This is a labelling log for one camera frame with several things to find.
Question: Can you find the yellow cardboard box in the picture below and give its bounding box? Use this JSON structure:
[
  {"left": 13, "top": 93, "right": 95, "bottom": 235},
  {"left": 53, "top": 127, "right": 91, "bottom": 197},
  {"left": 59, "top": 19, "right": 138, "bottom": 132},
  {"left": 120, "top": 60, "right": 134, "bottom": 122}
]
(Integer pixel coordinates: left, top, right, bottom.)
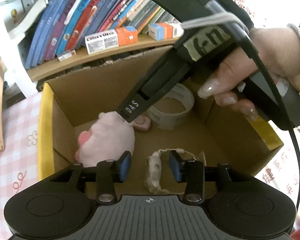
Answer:
[{"left": 37, "top": 45, "right": 284, "bottom": 200}]

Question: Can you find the white orange blue carton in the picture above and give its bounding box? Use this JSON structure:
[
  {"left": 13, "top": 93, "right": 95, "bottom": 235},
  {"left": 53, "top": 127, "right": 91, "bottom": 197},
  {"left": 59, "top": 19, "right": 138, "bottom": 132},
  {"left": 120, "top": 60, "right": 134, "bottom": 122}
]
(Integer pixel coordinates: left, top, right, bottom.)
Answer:
[{"left": 148, "top": 21, "right": 184, "bottom": 41}]

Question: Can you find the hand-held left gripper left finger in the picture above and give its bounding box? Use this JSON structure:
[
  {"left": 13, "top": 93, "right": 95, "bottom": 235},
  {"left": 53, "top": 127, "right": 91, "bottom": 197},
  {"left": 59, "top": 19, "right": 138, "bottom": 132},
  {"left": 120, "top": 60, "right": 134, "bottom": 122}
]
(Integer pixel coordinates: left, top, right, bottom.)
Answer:
[{"left": 44, "top": 151, "right": 132, "bottom": 203}]

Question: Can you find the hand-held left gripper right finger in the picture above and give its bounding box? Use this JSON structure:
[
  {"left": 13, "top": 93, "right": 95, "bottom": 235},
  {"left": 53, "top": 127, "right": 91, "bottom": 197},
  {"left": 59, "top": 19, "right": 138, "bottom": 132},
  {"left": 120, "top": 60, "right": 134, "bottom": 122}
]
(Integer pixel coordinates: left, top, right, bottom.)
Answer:
[{"left": 169, "top": 150, "right": 259, "bottom": 203}]

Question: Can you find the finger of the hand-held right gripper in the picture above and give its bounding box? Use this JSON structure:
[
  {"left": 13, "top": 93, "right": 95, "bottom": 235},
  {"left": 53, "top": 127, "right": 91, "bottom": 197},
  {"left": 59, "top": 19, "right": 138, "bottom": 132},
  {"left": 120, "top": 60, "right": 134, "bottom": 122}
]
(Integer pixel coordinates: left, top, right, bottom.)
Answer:
[{"left": 116, "top": 45, "right": 191, "bottom": 125}]

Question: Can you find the cream wristwatch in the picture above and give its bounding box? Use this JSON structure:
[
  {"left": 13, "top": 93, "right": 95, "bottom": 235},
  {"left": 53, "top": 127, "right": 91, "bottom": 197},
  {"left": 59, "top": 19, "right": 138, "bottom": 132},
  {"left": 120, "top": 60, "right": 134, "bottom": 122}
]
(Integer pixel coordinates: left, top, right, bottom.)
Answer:
[{"left": 146, "top": 149, "right": 203, "bottom": 194}]

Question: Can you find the person's right hand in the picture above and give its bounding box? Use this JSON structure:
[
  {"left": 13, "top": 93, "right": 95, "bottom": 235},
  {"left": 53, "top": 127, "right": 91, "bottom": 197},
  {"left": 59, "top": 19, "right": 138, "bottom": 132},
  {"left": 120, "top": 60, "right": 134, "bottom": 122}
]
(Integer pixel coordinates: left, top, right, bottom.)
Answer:
[{"left": 198, "top": 25, "right": 300, "bottom": 117}]

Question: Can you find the clear tape roll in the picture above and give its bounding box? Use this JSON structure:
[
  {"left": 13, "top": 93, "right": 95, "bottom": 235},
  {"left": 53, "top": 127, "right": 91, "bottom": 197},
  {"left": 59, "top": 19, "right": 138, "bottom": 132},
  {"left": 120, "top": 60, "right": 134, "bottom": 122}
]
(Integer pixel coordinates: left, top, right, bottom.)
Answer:
[{"left": 146, "top": 84, "right": 195, "bottom": 130}]

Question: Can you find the white metal bookshelf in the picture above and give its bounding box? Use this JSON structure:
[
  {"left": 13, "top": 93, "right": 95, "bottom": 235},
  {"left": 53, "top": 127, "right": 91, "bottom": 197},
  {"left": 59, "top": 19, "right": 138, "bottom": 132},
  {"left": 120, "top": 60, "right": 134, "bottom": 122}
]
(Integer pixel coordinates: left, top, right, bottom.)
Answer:
[{"left": 0, "top": 0, "right": 183, "bottom": 100}]

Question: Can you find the red gift box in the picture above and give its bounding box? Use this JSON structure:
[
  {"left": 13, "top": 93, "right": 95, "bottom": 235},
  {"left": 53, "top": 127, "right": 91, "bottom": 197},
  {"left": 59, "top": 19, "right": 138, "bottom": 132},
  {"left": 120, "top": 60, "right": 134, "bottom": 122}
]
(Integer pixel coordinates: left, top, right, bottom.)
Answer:
[{"left": 213, "top": 0, "right": 257, "bottom": 20}]

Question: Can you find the small white red carton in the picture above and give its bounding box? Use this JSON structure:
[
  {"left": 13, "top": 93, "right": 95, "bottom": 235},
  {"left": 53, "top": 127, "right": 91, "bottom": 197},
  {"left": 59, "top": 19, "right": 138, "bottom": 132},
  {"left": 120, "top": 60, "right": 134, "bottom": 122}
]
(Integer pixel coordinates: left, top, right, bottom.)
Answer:
[{"left": 57, "top": 49, "right": 77, "bottom": 62}]

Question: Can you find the pink plush pig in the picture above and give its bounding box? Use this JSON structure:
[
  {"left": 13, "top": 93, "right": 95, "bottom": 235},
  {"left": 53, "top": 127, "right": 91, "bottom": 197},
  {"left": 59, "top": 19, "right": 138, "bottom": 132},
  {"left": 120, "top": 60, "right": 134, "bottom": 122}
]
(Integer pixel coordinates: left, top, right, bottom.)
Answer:
[{"left": 74, "top": 112, "right": 136, "bottom": 168}]

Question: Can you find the row of leaning books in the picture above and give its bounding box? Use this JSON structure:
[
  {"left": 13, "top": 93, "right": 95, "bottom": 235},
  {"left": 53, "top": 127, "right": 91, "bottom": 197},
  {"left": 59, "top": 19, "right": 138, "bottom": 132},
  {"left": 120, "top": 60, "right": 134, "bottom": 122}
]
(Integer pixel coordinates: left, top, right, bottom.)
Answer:
[{"left": 24, "top": 0, "right": 183, "bottom": 69}]

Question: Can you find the small grey pink toy camera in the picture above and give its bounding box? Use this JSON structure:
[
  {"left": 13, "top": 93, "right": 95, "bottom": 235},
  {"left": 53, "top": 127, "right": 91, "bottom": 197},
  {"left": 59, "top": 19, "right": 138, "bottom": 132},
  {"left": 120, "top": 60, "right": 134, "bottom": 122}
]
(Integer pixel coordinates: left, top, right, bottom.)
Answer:
[{"left": 134, "top": 116, "right": 150, "bottom": 132}]

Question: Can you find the black cable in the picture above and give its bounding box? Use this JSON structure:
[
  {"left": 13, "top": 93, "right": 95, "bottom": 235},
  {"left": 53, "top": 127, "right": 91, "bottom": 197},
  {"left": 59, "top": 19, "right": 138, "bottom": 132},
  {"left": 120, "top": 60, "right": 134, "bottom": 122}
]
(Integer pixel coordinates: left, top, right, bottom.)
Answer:
[{"left": 205, "top": 0, "right": 300, "bottom": 205}]

